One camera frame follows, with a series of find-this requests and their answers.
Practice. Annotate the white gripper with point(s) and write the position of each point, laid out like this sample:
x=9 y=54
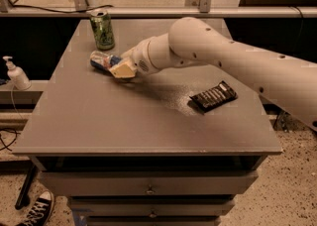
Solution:
x=138 y=58

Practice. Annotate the red bull can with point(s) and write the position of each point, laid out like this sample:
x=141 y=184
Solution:
x=103 y=61

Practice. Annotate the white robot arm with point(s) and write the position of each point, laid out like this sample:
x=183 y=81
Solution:
x=286 y=81

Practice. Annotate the green soda can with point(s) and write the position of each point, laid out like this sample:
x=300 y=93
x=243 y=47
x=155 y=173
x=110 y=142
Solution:
x=101 y=25

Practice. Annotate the grey drawer cabinet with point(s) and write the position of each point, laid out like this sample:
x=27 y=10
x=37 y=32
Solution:
x=139 y=153

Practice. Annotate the black snack packet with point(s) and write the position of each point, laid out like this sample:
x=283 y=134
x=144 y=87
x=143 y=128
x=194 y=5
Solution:
x=214 y=97

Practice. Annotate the white pump bottle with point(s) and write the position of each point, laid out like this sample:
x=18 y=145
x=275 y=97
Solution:
x=17 y=75

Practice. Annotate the black canvas sneaker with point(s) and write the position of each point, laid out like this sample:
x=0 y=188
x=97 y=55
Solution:
x=41 y=211

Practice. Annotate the black table leg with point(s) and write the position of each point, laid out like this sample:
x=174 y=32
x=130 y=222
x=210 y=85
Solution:
x=23 y=199

